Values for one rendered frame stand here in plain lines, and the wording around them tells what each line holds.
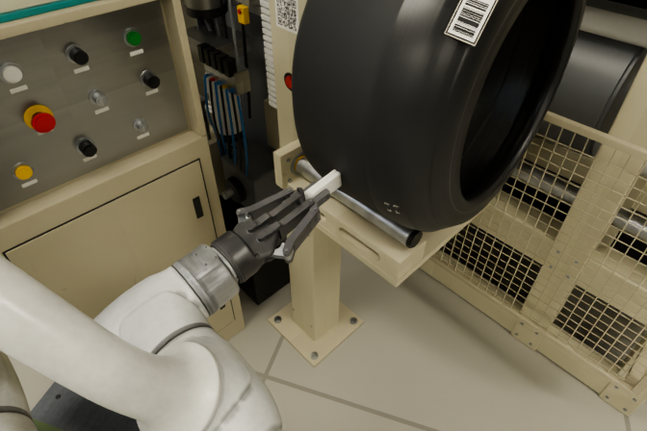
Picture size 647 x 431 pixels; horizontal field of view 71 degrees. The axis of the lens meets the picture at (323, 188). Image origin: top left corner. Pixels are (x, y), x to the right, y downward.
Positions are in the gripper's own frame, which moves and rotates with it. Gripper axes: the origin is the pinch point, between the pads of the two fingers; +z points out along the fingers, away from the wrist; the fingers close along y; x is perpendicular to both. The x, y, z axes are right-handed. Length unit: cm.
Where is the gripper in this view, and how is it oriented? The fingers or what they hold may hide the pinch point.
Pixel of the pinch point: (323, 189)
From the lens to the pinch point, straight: 74.8
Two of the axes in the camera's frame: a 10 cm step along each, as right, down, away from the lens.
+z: 7.2, -5.5, 4.3
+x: 1.0, 6.9, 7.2
